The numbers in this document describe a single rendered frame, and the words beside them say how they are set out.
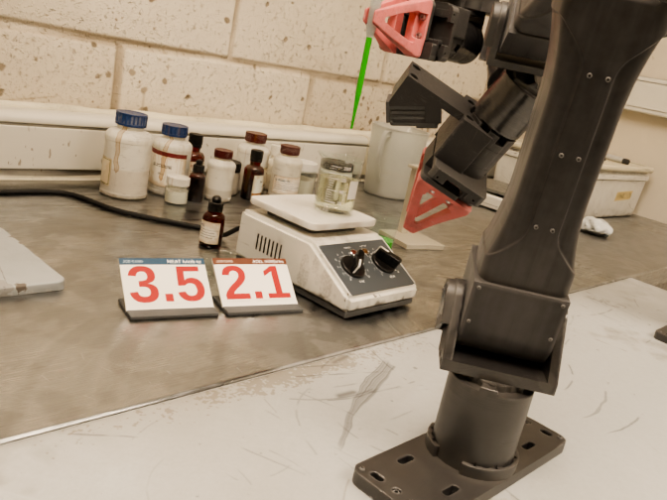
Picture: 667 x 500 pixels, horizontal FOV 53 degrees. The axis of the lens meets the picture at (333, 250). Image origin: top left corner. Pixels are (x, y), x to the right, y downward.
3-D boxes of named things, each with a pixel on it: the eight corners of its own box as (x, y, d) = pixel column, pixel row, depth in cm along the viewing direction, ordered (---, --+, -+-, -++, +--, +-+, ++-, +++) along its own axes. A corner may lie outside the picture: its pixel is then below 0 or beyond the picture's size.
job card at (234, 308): (303, 312, 74) (310, 277, 73) (227, 315, 69) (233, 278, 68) (278, 291, 79) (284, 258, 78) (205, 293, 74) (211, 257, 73)
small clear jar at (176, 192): (184, 207, 106) (188, 181, 105) (160, 202, 106) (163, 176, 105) (190, 202, 110) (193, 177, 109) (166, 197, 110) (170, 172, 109)
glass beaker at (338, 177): (355, 215, 87) (368, 154, 85) (349, 224, 82) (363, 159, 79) (311, 204, 88) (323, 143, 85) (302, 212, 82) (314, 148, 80)
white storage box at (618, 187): (641, 217, 192) (658, 168, 188) (583, 221, 167) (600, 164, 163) (546, 187, 213) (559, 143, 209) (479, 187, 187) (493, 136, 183)
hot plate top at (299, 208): (378, 226, 86) (380, 219, 85) (312, 231, 77) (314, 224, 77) (313, 199, 93) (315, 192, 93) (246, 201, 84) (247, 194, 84)
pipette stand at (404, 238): (443, 250, 113) (463, 175, 109) (406, 249, 108) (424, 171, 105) (414, 234, 119) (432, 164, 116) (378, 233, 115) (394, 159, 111)
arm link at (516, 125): (468, 98, 73) (511, 47, 69) (510, 127, 74) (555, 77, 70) (466, 125, 67) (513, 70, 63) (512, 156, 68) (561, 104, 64)
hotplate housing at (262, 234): (414, 306, 83) (430, 245, 81) (343, 322, 74) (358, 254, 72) (293, 247, 97) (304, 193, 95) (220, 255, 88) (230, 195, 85)
